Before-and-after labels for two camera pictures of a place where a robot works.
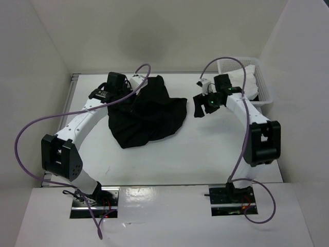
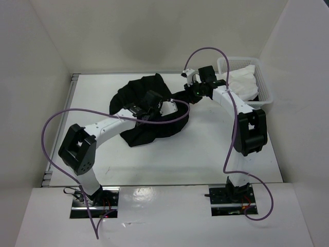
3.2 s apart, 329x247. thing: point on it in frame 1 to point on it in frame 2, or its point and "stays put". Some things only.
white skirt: [236, 76] stays put
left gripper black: [132, 103] to [159, 116]
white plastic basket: [264, 94] stays put
